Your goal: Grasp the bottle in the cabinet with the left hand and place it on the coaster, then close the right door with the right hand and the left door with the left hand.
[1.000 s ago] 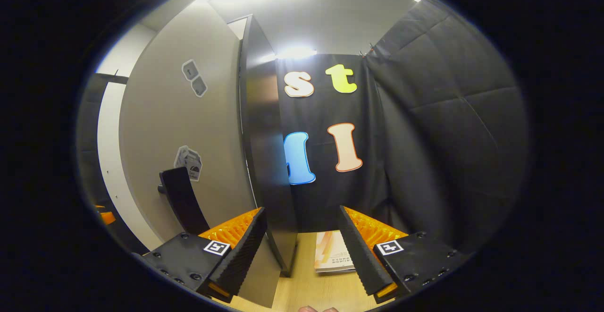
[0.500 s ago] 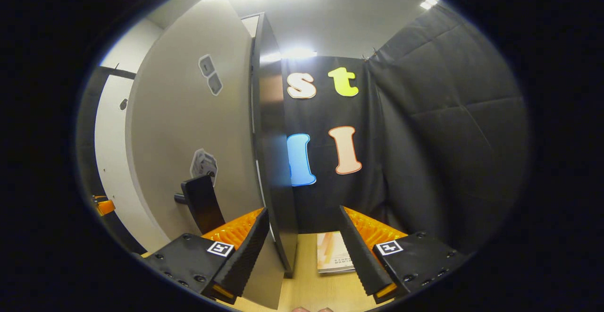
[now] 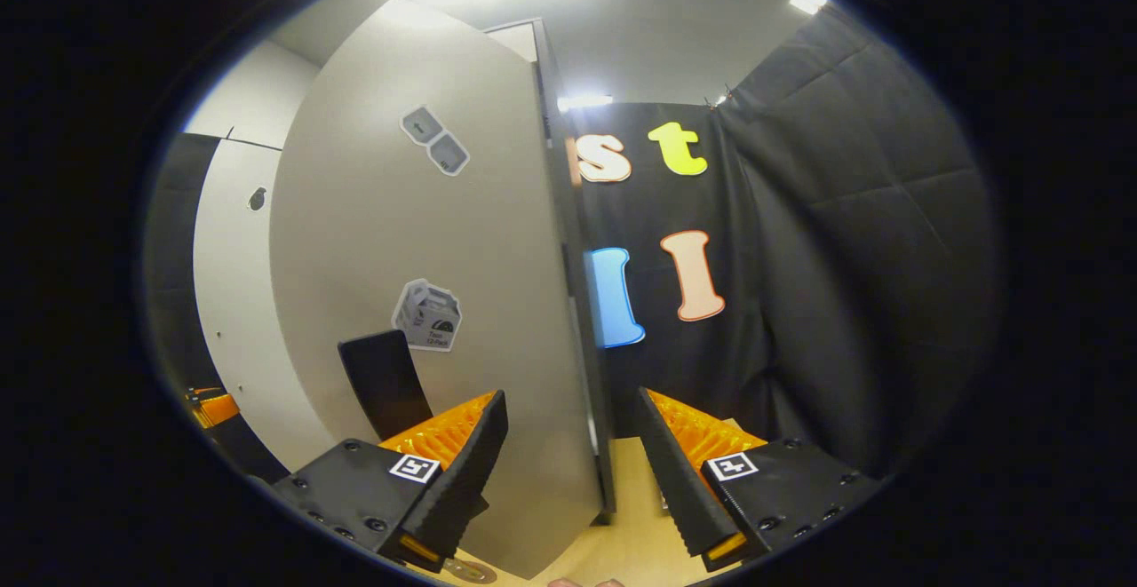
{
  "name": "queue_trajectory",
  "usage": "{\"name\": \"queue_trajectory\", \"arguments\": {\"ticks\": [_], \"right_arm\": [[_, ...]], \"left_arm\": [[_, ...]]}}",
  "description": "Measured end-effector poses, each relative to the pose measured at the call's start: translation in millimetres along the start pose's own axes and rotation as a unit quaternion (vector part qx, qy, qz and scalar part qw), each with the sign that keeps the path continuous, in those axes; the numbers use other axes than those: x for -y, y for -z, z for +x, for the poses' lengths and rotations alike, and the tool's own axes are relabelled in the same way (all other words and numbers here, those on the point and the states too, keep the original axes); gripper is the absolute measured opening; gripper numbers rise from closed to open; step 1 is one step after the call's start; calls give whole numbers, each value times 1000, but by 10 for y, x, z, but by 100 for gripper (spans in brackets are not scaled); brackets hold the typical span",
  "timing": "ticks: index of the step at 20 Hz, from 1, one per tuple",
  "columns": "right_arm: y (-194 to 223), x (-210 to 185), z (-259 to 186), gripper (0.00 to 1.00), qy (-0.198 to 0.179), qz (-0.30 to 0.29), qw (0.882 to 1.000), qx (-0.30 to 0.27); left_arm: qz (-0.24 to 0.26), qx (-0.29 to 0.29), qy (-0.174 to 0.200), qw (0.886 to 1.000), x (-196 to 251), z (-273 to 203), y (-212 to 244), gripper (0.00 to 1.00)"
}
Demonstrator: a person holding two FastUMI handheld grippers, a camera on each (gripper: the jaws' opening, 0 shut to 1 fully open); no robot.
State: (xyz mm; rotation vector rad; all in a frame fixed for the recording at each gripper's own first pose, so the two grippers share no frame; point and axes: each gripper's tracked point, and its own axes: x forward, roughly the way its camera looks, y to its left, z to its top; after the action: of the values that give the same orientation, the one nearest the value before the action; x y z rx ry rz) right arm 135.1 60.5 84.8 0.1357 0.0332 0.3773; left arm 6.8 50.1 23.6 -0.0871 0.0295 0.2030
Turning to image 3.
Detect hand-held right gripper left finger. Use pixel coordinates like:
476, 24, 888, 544
271, 389, 510, 575

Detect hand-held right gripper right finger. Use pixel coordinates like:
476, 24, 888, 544
634, 386, 886, 574

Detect brown round coaster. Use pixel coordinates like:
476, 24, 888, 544
441, 556, 499, 586

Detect white cabinet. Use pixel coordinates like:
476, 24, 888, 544
484, 19, 617, 517

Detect black backdrop cloth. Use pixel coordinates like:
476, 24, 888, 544
568, 100, 775, 442

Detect black door handle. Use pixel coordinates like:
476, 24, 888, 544
338, 329, 434, 442

